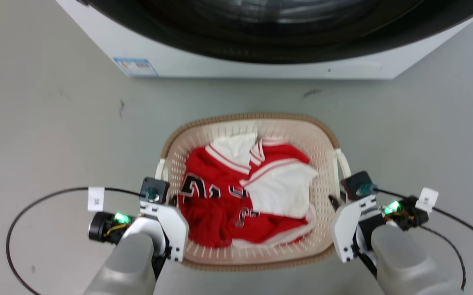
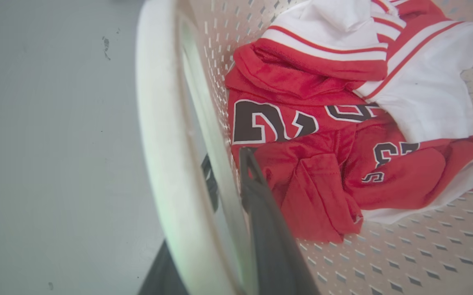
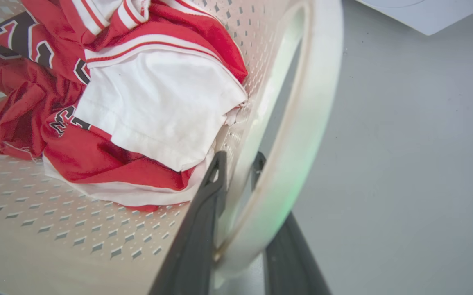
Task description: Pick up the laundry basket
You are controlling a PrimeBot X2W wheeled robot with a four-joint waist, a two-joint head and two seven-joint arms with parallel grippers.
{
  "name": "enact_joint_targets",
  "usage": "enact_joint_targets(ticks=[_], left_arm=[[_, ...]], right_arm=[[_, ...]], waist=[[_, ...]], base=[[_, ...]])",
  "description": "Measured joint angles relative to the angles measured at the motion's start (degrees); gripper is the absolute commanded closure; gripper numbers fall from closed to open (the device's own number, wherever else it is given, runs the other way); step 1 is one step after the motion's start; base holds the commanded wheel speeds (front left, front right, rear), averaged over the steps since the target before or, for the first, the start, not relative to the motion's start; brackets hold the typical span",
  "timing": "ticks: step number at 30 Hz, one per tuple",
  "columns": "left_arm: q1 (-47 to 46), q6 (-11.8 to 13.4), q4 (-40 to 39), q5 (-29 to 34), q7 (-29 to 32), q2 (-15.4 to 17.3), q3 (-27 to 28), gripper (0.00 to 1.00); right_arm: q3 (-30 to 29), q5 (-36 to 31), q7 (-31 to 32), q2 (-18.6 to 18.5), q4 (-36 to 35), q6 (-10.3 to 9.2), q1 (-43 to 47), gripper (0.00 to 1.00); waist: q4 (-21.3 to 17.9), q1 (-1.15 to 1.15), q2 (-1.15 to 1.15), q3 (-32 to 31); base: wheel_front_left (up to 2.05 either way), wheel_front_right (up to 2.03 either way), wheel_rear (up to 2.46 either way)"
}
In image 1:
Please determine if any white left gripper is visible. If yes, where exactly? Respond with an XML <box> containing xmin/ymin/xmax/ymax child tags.
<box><xmin>139</xmin><ymin>195</ymin><xmax>190</xmax><ymax>263</ymax></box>

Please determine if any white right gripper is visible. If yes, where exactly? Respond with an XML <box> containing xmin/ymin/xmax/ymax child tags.
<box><xmin>328</xmin><ymin>195</ymin><xmax>378</xmax><ymax>263</ymax></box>

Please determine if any beige plastic laundry basket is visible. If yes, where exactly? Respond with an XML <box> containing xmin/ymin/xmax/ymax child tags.
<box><xmin>156</xmin><ymin>113</ymin><xmax>352</xmax><ymax>272</ymax></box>

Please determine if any red and white jersey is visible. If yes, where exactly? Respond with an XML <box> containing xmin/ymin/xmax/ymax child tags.
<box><xmin>178</xmin><ymin>132</ymin><xmax>319</xmax><ymax>250</ymax></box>

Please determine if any blue label sticker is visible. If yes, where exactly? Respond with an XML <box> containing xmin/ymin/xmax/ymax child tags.
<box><xmin>113</xmin><ymin>57</ymin><xmax>159</xmax><ymax>78</ymax></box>

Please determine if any white washing machine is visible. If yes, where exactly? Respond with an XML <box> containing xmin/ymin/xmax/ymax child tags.
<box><xmin>55</xmin><ymin>0</ymin><xmax>473</xmax><ymax>80</ymax></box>

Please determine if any black round washer door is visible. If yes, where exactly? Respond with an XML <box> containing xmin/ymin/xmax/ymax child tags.
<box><xmin>81</xmin><ymin>0</ymin><xmax>473</xmax><ymax>64</ymax></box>

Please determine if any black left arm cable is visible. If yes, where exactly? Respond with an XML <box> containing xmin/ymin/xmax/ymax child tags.
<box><xmin>6</xmin><ymin>187</ymin><xmax>147</xmax><ymax>295</ymax></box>

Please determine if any white cable tag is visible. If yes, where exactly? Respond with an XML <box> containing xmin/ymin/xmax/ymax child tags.
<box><xmin>417</xmin><ymin>188</ymin><xmax>439</xmax><ymax>213</ymax></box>
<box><xmin>88</xmin><ymin>187</ymin><xmax>105</xmax><ymax>212</ymax></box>

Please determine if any short black right arm cable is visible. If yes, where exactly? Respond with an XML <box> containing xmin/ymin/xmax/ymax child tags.
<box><xmin>421</xmin><ymin>225</ymin><xmax>466</xmax><ymax>290</ymax></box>

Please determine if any long black right arm cable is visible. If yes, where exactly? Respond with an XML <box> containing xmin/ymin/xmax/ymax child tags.
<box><xmin>377</xmin><ymin>188</ymin><xmax>473</xmax><ymax>250</ymax></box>

